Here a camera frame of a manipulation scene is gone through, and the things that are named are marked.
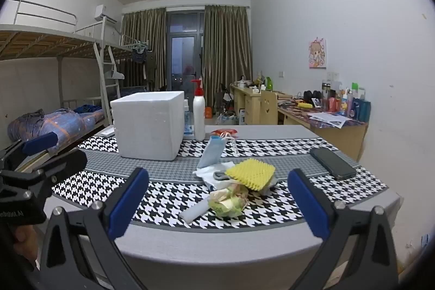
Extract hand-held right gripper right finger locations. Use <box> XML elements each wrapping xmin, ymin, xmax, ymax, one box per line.
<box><xmin>287</xmin><ymin>169</ymin><xmax>398</xmax><ymax>290</ymax></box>

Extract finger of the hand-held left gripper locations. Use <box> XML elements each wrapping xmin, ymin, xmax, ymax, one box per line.
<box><xmin>3</xmin><ymin>149</ymin><xmax>88</xmax><ymax>199</ymax></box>
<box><xmin>0</xmin><ymin>133</ymin><xmax>59</xmax><ymax>175</ymax></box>

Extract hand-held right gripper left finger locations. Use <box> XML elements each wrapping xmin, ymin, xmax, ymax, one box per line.
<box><xmin>40</xmin><ymin>167</ymin><xmax>152</xmax><ymax>290</ymax></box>

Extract yellow sponge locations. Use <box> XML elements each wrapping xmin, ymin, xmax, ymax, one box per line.
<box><xmin>224</xmin><ymin>158</ymin><xmax>276</xmax><ymax>192</ymax></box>

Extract white foam piece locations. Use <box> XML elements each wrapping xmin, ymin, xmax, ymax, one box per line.
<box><xmin>179</xmin><ymin>200</ymin><xmax>213</xmax><ymax>223</ymax></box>

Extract white foam box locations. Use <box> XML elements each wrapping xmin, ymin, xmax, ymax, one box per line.
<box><xmin>110</xmin><ymin>91</ymin><xmax>185</xmax><ymax>161</ymax></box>

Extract bundle of plastic bags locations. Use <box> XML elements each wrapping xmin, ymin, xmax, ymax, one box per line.
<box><xmin>208</xmin><ymin>183</ymin><xmax>250</xmax><ymax>219</ymax></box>

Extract white paper tissue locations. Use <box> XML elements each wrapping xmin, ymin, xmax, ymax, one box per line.
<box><xmin>193</xmin><ymin>161</ymin><xmax>235</xmax><ymax>190</ymax></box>

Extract grey cloth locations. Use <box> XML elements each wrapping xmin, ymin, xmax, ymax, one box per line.
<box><xmin>212</xmin><ymin>170</ymin><xmax>235</xmax><ymax>182</ymax></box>

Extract blue face mask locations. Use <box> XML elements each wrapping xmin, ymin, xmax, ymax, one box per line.
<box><xmin>197</xmin><ymin>135</ymin><xmax>238</xmax><ymax>170</ymax></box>

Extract person's left hand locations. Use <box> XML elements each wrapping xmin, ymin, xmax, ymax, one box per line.
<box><xmin>12</xmin><ymin>225</ymin><xmax>39</xmax><ymax>272</ymax></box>

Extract purple plaid cloth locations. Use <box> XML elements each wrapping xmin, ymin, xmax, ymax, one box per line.
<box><xmin>7</xmin><ymin>109</ymin><xmax>45</xmax><ymax>141</ymax></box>

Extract blue plaid quilt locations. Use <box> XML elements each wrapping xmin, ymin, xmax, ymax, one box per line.
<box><xmin>37</xmin><ymin>108</ymin><xmax>104</xmax><ymax>155</ymax></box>

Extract houndstooth tablecloth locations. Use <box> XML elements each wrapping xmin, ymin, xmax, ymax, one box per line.
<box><xmin>51</xmin><ymin>124</ymin><xmax>405</xmax><ymax>290</ymax></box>

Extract black smartphone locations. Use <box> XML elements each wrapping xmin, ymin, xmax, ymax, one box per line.
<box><xmin>309</xmin><ymin>147</ymin><xmax>357</xmax><ymax>180</ymax></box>

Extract dark blue cloth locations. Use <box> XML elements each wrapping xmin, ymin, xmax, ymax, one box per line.
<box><xmin>73</xmin><ymin>104</ymin><xmax>102</xmax><ymax>114</ymax></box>

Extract wooden desk with printed cover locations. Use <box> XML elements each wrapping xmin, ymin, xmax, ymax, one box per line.
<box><xmin>277</xmin><ymin>103</ymin><xmax>369</xmax><ymax>161</ymax></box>

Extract printed papers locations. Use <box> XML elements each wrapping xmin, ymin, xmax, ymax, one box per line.
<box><xmin>307</xmin><ymin>111</ymin><xmax>354</xmax><ymax>129</ymax></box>

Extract wooden chair with smiley cutout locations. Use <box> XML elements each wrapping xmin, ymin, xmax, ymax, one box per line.
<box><xmin>260</xmin><ymin>90</ymin><xmax>278</xmax><ymax>125</ymax></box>

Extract white metal bunk bed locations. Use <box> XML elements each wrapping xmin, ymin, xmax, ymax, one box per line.
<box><xmin>104</xmin><ymin>35</ymin><xmax>155</xmax><ymax>90</ymax></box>
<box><xmin>0</xmin><ymin>0</ymin><xmax>119</xmax><ymax>168</ymax></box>

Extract white pump bottle red cap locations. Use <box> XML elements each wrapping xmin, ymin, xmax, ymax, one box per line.
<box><xmin>191</xmin><ymin>79</ymin><xmax>206</xmax><ymax>141</ymax></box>

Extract row of toiletry bottles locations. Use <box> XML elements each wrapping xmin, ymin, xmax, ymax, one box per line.
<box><xmin>321</xmin><ymin>79</ymin><xmax>372</xmax><ymax>122</ymax></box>

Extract plain wooden desk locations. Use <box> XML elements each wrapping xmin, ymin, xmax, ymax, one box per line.
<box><xmin>230</xmin><ymin>83</ymin><xmax>293</xmax><ymax>125</ymax></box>

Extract black folding chair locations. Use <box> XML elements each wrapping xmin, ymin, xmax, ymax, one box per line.
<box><xmin>214</xmin><ymin>83</ymin><xmax>235</xmax><ymax>114</ymax></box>

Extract hanging dark coat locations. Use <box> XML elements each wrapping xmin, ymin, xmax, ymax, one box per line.
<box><xmin>144</xmin><ymin>50</ymin><xmax>157</xmax><ymax>87</ymax></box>

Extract hanging dark blue garment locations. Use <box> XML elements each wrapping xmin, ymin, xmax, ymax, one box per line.
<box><xmin>131</xmin><ymin>42</ymin><xmax>148</xmax><ymax>64</ymax></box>

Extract white air conditioner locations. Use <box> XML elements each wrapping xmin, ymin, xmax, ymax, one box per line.
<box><xmin>94</xmin><ymin>5</ymin><xmax>118</xmax><ymax>22</ymax></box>

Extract brown curtain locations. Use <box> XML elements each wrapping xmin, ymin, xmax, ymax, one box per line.
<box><xmin>203</xmin><ymin>5</ymin><xmax>253</xmax><ymax>107</ymax></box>
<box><xmin>121</xmin><ymin>7</ymin><xmax>167</xmax><ymax>92</ymax></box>

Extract glass balcony door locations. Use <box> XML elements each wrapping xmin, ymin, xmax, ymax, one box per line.
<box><xmin>166</xmin><ymin>12</ymin><xmax>206</xmax><ymax>92</ymax></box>

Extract cartoon wall poster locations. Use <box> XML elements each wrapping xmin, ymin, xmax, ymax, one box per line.
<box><xmin>308</xmin><ymin>38</ymin><xmax>327</xmax><ymax>69</ymax></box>

